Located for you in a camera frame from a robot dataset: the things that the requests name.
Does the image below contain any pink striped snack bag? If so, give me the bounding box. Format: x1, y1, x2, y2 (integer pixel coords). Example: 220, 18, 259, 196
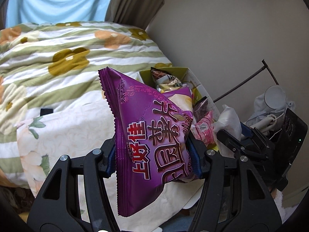
191, 111, 215, 146

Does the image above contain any mauve red snack bag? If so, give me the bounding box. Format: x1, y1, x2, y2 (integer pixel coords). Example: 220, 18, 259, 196
193, 96, 209, 122

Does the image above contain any purple chip bag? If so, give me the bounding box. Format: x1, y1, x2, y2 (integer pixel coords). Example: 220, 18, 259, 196
98, 67, 196, 217

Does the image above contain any brown yellow ATR bag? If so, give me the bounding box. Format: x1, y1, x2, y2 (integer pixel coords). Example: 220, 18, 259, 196
150, 67, 186, 93

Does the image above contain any white plastic bag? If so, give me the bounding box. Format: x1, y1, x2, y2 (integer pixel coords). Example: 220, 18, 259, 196
213, 104, 241, 158

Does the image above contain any pale blue cloth pile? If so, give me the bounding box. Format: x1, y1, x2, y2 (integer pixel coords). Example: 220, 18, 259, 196
245, 94, 296, 135

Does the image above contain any white cup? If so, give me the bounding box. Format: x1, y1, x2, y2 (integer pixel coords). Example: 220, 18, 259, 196
264, 85, 286, 109

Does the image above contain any black rod stand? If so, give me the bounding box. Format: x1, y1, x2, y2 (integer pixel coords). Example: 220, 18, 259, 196
213, 59, 279, 103

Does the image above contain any green cardboard box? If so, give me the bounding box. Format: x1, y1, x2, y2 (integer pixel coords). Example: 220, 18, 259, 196
139, 67, 222, 150

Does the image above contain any floral striped quilt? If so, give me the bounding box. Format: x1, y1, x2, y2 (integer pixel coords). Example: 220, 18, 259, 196
1, 21, 171, 188

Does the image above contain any right beige curtain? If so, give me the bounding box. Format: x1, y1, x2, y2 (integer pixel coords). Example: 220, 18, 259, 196
105, 0, 165, 29

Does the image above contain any light blue hanging cloth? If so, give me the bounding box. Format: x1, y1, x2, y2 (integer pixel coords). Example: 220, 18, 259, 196
4, 0, 110, 28

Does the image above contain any black camera box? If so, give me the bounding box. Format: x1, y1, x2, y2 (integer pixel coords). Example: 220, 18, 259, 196
271, 109, 308, 192

